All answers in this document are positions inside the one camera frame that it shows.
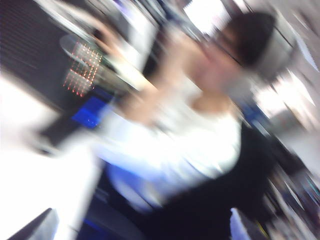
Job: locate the person in white shirt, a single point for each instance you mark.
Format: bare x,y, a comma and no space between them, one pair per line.
190,130

